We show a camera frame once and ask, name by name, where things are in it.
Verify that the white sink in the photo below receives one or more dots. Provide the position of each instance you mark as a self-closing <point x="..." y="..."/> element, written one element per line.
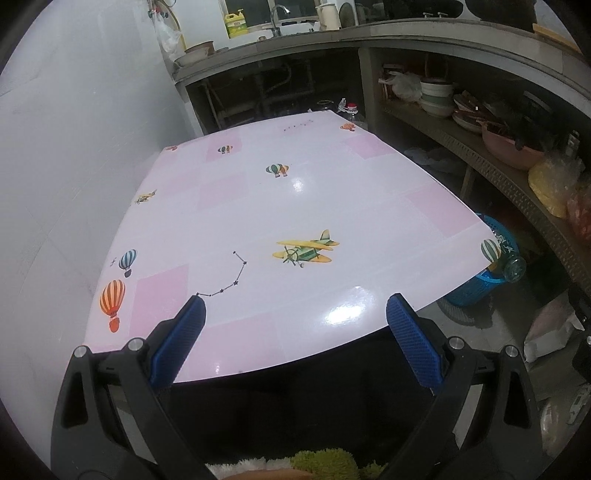
<point x="298" y="28"/>

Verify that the white hanging plastic bag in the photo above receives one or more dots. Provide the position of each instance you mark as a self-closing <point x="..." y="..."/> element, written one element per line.
<point x="168" y="37"/>

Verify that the green label plastic bottle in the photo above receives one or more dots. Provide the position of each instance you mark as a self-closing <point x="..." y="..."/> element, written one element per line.
<point x="513" y="266"/>

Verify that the white fuzzy slipper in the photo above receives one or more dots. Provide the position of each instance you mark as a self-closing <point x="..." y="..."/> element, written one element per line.
<point x="240" y="467"/>

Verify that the yellow plastic bag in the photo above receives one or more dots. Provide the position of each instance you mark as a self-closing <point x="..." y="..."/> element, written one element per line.
<point x="551" y="185"/>

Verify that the pale plastic sack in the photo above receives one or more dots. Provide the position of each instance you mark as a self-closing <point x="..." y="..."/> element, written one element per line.
<point x="556" y="424"/>

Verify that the metal faucet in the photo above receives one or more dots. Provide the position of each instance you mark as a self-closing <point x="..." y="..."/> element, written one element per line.
<point x="277" y="14"/>

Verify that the green fuzzy slipper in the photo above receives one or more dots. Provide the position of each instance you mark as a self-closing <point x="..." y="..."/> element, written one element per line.
<point x="323" y="461"/>

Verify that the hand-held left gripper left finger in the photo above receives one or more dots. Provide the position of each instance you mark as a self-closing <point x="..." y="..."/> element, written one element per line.
<point x="180" y="341"/>

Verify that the concrete kitchen counter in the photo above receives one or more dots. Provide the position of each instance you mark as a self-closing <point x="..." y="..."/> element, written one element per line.
<point x="415" y="32"/>

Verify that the white kettle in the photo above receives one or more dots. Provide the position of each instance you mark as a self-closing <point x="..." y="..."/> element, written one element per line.
<point x="328" y="16"/>

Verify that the brown rimmed bowl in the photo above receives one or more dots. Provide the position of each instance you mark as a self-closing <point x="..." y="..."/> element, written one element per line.
<point x="199" y="47"/>

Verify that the stack of patterned plates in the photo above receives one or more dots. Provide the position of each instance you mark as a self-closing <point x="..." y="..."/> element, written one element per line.
<point x="468" y="117"/>

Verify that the blue plastic mesh basket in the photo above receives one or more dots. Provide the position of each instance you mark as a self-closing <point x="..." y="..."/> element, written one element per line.
<point x="471" y="288"/>

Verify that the red plastic bag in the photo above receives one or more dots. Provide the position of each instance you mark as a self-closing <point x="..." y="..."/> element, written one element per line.
<point x="581" y="207"/>

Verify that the pinkish white sack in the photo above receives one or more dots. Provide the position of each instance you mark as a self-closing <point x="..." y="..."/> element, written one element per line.
<point x="554" y="327"/>

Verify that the yellow detergent bottle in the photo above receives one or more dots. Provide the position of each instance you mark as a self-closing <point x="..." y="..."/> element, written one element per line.
<point x="236" y="24"/>

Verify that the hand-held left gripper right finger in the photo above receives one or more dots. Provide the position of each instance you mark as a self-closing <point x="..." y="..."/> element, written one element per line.
<point x="415" y="341"/>

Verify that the crumpled translucent plastic bag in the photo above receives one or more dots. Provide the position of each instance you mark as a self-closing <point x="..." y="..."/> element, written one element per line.
<point x="404" y="86"/>

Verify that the stack of pale bowls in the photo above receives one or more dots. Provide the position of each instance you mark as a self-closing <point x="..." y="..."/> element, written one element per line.
<point x="436" y="98"/>

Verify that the pink plastic basin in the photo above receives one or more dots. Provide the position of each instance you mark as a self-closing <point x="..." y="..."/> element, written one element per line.
<point x="512" y="148"/>

